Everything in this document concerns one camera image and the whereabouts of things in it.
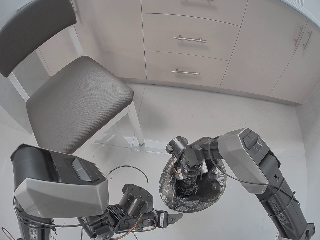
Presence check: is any beige cabinet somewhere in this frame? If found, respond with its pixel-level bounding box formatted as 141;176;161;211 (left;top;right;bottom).
36;0;320;107

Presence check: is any black cable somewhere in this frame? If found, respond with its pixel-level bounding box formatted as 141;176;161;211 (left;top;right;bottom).
104;166;150;184
209;136;275;186

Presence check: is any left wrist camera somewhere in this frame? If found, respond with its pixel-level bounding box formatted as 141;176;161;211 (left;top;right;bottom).
144;195;155;212

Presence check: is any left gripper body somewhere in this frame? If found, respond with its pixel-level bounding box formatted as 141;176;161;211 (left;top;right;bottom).
135;210;169;231

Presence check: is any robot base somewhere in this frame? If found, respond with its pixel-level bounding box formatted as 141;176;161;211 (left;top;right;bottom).
276;223;316;240

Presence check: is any grey padded white-legged chair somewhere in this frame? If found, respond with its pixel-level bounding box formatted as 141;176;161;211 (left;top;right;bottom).
0;0;145;156

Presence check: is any black plastic bag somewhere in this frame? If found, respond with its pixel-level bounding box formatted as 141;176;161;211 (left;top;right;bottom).
159;156;227;213

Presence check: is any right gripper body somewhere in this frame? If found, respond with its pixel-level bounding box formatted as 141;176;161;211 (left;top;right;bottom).
176;162;209;182

